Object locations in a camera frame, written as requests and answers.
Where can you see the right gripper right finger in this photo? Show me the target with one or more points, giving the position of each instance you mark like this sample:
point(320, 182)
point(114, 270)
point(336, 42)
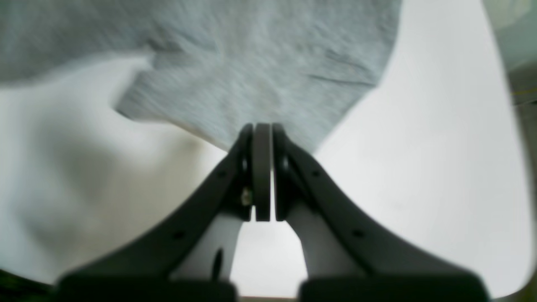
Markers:
point(349, 256)

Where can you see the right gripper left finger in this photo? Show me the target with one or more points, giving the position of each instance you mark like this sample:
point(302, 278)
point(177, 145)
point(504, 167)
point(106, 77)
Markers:
point(185, 258)

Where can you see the grey t-shirt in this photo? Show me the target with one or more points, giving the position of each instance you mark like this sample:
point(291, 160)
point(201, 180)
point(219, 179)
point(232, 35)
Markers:
point(217, 64)

